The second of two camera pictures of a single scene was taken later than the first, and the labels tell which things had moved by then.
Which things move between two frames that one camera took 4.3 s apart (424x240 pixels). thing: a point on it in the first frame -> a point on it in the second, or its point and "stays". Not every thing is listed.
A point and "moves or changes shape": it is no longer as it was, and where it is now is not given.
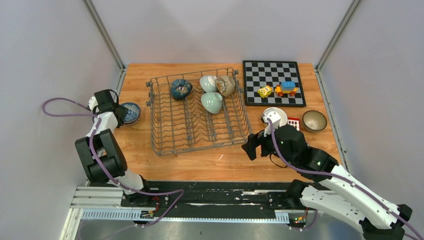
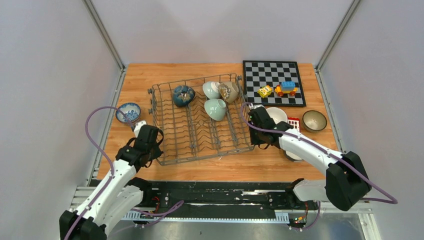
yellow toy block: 265,91 stays
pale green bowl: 208,83 -> 212,89
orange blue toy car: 286,87 stays
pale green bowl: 212,102 moves or changes shape
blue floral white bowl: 133,113 stays
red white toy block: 295,122 stays
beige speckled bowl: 226,85 moves or changes shape
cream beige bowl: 280,113 stays
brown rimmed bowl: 314,121 stays
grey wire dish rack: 197,111 moves or changes shape
